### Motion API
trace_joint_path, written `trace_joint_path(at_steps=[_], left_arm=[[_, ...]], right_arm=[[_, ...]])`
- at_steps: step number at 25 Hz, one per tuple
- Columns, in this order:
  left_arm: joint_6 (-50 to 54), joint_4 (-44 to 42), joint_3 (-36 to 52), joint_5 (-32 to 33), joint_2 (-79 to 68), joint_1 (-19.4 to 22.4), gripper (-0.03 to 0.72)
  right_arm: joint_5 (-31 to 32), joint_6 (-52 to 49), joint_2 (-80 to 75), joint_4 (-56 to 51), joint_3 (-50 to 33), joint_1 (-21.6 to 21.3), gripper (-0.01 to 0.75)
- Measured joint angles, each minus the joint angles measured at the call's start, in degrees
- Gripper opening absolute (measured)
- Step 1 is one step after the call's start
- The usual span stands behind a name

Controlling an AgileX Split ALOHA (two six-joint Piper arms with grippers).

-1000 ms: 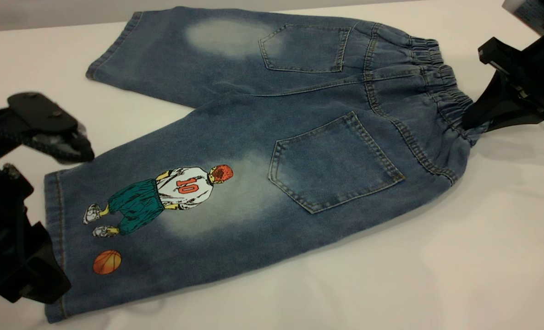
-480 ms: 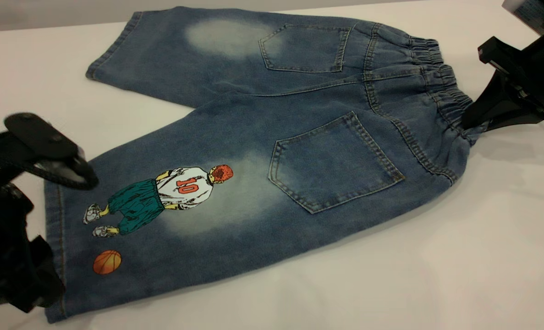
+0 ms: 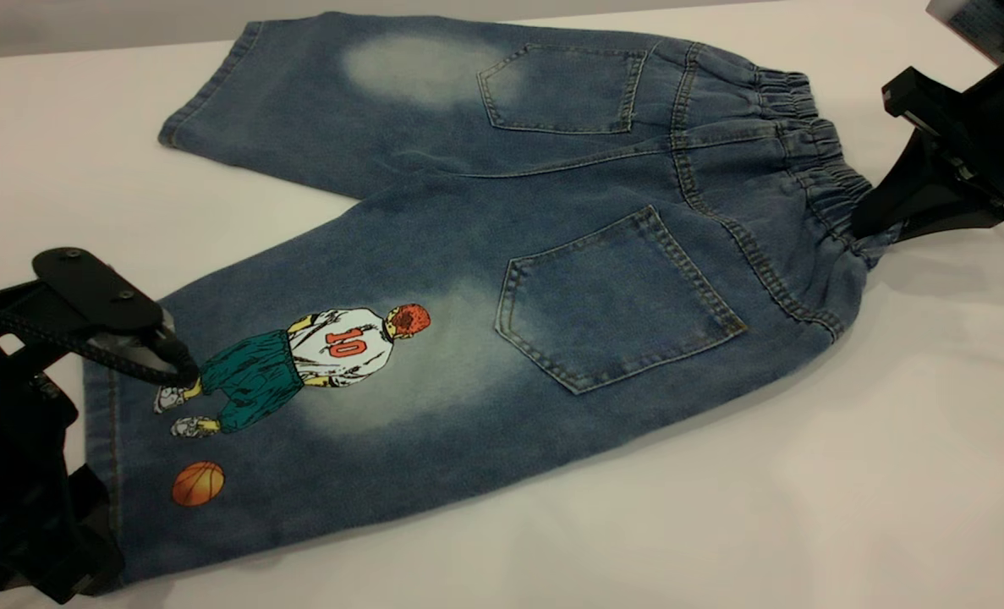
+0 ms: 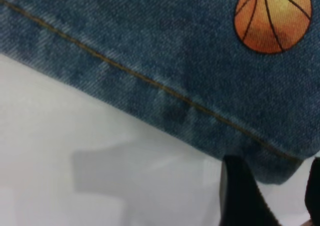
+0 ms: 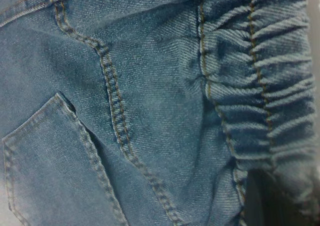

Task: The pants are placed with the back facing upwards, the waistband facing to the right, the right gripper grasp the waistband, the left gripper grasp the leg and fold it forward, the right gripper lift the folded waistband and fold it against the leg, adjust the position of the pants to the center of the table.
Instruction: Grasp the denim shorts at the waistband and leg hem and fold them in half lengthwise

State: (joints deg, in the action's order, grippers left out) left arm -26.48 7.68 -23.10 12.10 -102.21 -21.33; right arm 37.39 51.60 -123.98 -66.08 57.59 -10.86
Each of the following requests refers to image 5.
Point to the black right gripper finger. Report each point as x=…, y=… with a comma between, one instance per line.
x=260, y=201

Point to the blue denim shorts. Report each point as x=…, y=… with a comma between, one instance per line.
x=150, y=98

